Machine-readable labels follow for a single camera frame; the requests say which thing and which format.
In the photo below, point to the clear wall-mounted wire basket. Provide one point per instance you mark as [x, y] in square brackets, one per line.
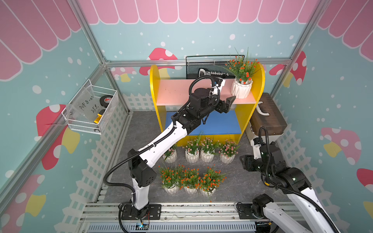
[82, 110]

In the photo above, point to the pink flower pot far right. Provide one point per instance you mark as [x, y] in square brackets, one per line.
[228, 151]

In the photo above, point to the pink flower pot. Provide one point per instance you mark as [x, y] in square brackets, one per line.
[170, 155]
[228, 151]
[192, 149]
[208, 148]

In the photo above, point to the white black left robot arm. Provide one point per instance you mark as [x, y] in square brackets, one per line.
[141, 161]

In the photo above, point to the orange flower pot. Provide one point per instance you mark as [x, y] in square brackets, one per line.
[210, 181]
[189, 181]
[171, 178]
[243, 68]

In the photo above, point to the black mesh wire basket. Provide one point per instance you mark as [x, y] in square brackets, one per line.
[210, 62]

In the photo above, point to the black tape roll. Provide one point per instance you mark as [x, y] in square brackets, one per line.
[105, 100]

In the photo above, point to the pink flower pot far left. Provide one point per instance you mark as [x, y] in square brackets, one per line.
[170, 155]

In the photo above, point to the white box with brown lid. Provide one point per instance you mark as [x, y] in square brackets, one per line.
[268, 115]

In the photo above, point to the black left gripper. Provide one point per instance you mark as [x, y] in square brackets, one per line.
[226, 106]

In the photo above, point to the black white label maker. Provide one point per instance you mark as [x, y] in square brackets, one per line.
[220, 74]

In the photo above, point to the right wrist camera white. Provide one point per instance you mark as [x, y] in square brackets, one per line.
[256, 147]

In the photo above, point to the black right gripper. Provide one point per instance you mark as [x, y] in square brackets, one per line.
[247, 161]

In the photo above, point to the yellow utility knife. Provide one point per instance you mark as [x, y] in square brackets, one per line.
[99, 116]

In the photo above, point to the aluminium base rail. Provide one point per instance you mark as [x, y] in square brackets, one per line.
[194, 218]

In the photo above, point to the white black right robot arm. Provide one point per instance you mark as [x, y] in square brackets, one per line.
[292, 182]

